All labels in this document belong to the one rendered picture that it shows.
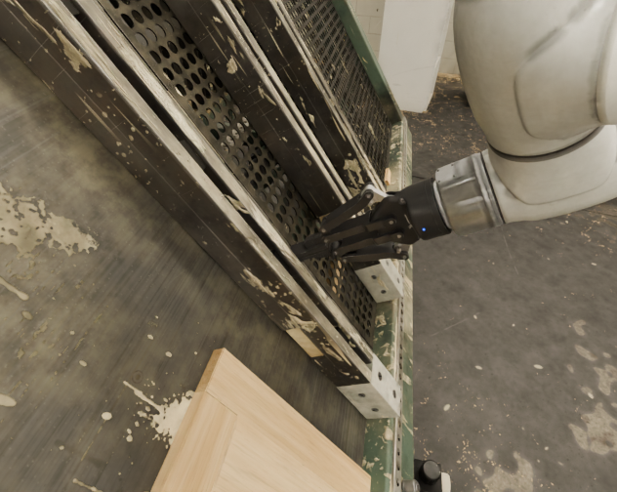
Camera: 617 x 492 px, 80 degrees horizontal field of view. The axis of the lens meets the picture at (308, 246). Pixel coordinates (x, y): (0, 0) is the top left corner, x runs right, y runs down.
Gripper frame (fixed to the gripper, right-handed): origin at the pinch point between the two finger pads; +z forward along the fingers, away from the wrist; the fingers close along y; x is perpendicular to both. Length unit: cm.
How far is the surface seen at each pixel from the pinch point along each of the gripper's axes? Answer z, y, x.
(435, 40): -12, -72, -369
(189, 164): 1.4, 21.1, 7.0
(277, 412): 6.6, -9.9, 20.2
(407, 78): 25, -93, -373
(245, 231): 1.3, 10.6, 7.3
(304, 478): 6.9, -18.9, 25.1
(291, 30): 1, 23, -47
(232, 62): 4.5, 25.7, -21.8
